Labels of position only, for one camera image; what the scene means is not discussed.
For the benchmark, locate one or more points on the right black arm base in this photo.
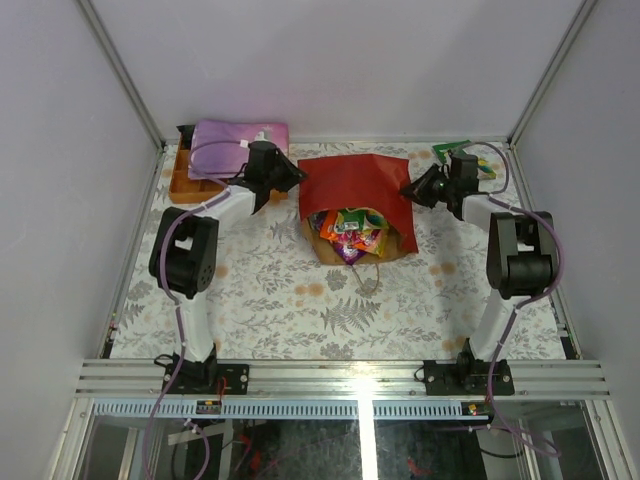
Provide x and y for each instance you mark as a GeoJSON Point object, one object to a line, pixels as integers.
{"type": "Point", "coordinates": [466, 376]}

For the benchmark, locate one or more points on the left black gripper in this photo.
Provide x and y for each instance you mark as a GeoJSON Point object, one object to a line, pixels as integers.
{"type": "Point", "coordinates": [275, 171]}

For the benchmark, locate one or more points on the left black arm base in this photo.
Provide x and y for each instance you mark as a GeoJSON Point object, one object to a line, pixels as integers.
{"type": "Point", "coordinates": [211, 378]}

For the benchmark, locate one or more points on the red paper bag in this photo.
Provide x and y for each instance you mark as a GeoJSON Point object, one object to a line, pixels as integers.
{"type": "Point", "coordinates": [366, 180]}

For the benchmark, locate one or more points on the yellow candy packet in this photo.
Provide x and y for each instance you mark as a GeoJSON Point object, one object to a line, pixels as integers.
{"type": "Point", "coordinates": [362, 229]}

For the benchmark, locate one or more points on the orange wooden tray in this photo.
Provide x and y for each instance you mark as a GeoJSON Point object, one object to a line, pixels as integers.
{"type": "Point", "coordinates": [183, 190]}

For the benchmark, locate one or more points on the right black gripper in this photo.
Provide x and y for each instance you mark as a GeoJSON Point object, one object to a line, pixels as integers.
{"type": "Point", "coordinates": [418, 189]}

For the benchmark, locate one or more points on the green snack packet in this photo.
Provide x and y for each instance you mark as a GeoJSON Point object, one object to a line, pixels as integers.
{"type": "Point", "coordinates": [442, 152]}

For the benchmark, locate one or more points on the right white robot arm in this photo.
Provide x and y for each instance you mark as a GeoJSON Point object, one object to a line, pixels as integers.
{"type": "Point", "coordinates": [525, 258]}

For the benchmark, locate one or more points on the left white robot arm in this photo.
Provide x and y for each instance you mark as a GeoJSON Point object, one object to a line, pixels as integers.
{"type": "Point", "coordinates": [184, 255]}

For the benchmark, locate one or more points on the purple folded cloth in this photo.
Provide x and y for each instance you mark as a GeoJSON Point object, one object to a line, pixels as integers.
{"type": "Point", "coordinates": [219, 149]}

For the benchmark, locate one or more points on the purple candy packet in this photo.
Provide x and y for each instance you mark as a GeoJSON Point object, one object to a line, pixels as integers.
{"type": "Point", "coordinates": [350, 253]}

